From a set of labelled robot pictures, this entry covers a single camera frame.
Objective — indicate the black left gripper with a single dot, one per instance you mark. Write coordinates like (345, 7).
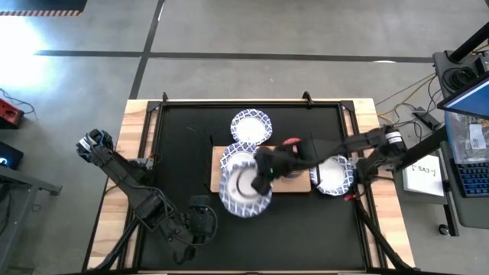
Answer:
(200, 225)

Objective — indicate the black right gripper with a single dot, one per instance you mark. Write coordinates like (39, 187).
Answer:
(277, 162)

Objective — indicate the blue-patterned white paper bowl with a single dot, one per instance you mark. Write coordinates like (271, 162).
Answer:
(238, 158)
(332, 177)
(251, 129)
(237, 198)

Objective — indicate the red wave-patterned bowl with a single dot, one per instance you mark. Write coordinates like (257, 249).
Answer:
(290, 142)

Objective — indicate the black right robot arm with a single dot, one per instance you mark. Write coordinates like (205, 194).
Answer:
(344, 147)

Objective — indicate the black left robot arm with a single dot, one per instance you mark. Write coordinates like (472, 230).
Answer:
(122, 175)

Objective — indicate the wooden shelf board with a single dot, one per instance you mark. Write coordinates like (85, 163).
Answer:
(298, 186)

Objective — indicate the black table mat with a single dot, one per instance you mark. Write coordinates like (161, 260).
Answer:
(267, 240)

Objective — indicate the red tape piece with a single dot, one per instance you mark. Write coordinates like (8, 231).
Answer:
(349, 197)

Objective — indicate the white paper sign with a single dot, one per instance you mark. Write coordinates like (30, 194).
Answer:
(424, 175)

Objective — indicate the black stand leg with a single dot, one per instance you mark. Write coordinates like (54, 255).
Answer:
(424, 147)

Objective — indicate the black power strip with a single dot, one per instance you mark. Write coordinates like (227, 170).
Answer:
(426, 119)

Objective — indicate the grey cart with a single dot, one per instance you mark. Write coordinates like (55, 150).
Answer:
(23, 181)

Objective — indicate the black caster wheel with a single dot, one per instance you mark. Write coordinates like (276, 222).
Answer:
(444, 230)

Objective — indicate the black device with blue light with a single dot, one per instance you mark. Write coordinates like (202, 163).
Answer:
(11, 153)

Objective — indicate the clear plastic bag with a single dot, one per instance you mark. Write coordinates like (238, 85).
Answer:
(466, 137)

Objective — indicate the grey workstation desk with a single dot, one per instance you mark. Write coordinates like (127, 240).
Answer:
(473, 214)

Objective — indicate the backlit keyboard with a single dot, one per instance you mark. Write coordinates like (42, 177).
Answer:
(475, 177)

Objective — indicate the grey equipment tray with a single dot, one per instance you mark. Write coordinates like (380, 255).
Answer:
(439, 61)

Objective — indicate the red box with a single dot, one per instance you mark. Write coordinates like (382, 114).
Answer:
(9, 114)

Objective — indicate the computer monitor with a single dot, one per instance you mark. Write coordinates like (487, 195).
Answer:
(470, 101)

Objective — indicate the black stand pole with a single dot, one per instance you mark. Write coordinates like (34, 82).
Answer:
(471, 44)

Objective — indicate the hazard-striped black floor mat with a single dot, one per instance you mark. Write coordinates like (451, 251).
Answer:
(38, 4)

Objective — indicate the black frame clamp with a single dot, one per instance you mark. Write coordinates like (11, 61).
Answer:
(165, 97)
(306, 98)

